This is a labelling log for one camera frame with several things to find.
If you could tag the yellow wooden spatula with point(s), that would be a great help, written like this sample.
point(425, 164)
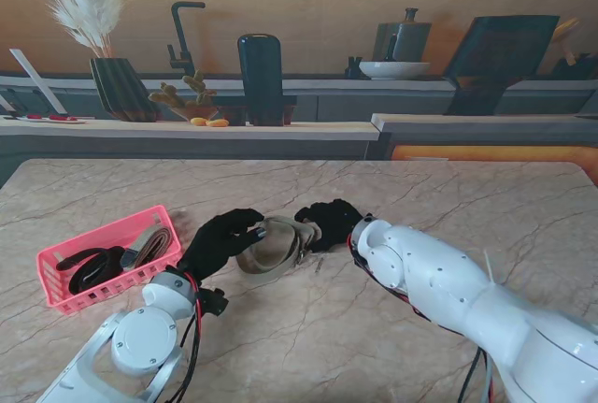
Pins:
point(565, 29)

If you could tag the pink plastic storage basket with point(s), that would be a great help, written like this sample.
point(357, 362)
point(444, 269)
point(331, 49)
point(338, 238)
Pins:
point(117, 230)

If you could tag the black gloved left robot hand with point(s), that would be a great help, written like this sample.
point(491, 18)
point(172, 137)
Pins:
point(215, 246)

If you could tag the small black cup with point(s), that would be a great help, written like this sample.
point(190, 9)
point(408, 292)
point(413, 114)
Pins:
point(353, 68)

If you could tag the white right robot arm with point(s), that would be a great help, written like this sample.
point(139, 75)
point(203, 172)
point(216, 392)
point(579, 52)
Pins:
point(448, 291)

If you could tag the cactus plant in bowl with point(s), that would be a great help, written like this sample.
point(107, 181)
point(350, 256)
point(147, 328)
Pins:
point(201, 92)

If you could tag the orange citrus fruit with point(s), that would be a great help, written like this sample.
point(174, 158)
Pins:
point(217, 123)
point(198, 121)

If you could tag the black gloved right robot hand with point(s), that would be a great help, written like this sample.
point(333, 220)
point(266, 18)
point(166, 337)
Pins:
point(334, 225)

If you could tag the dark tilted panel stand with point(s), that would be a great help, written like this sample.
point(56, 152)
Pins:
point(495, 61)

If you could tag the white pampas grass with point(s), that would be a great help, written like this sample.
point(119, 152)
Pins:
point(89, 5)

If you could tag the dark low tray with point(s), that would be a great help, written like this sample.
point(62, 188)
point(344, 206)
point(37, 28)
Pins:
point(289, 101)

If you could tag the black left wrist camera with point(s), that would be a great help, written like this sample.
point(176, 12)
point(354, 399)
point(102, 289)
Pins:
point(215, 302)

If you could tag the plate with red food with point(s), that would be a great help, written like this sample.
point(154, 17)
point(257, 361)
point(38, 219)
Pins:
point(51, 119)

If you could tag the white leaning board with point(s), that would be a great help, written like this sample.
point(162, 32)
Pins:
point(37, 80)

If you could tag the olive canvas belt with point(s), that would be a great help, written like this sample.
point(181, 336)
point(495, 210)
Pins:
point(271, 263)

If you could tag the tall black cylinder container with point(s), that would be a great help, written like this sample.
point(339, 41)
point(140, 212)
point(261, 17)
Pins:
point(260, 80)

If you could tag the grey ceramic jug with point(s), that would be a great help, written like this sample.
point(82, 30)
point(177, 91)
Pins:
point(411, 40)

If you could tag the dark brown woven belt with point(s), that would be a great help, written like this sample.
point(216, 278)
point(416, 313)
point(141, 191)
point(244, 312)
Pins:
point(91, 272)

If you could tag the white ceramic bowl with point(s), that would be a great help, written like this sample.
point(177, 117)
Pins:
point(394, 69)

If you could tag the grey kitchen counter wood top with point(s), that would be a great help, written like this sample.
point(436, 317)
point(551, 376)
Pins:
point(280, 141)

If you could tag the dark ribbed vase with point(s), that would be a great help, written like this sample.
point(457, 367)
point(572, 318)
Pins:
point(119, 90)

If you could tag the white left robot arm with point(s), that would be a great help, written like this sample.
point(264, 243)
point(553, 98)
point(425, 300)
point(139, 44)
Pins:
point(126, 347)

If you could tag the beige woven belt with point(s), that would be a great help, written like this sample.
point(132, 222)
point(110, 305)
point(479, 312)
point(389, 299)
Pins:
point(152, 244)

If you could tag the black kitchen faucet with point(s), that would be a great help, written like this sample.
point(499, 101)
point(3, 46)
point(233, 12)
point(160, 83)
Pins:
point(180, 33)

